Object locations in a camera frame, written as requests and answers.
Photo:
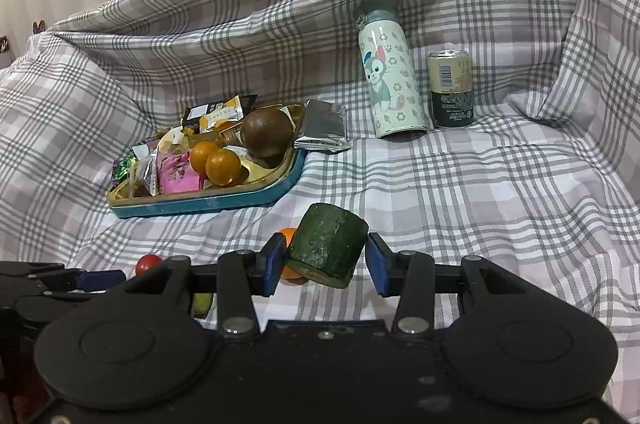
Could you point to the red tomato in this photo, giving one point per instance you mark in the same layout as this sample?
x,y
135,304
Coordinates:
x,y
149,263

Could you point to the green snack packet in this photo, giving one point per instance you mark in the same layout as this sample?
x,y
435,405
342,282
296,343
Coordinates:
x,y
125,166

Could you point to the brown round fruit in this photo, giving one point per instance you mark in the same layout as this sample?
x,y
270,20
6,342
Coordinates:
x,y
265,131

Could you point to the clear yellow snack packet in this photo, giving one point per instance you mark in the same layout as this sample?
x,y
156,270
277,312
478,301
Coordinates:
x,y
172,138

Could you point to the pink snack packet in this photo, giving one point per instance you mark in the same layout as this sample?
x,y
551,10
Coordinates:
x,y
175,176

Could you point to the white cartoon print bottle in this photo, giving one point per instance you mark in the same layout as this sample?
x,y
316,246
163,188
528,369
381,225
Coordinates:
x,y
395,89

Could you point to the blue tin tray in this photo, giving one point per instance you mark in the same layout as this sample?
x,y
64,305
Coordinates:
x,y
210,204

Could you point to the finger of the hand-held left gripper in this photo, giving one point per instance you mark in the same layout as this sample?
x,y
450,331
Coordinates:
x,y
102,280

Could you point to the dark clip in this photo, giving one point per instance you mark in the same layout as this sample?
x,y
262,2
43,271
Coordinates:
x,y
39,26

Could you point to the brown cake snack packet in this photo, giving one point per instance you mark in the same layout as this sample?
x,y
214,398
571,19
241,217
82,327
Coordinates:
x,y
145,174

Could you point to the small orange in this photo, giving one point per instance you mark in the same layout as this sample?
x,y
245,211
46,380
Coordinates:
x,y
201,156
223,166
288,235

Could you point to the black white patterned bag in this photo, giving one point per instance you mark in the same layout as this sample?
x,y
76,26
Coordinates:
x,y
4,44

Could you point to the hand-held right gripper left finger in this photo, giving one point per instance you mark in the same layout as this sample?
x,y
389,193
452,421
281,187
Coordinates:
x,y
272,264

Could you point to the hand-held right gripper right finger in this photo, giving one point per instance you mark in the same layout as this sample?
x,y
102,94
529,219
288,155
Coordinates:
x,y
379,265

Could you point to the black snack packet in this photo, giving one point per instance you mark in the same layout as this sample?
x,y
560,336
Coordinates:
x,y
246,104

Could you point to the silver foil packet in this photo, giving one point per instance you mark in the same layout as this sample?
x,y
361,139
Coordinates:
x,y
322,124

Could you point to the green cucumber chunk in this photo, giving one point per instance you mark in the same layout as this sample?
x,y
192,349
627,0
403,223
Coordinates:
x,y
202,304
325,239

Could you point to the green drink can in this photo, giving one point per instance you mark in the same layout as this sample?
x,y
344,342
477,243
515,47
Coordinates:
x,y
450,89

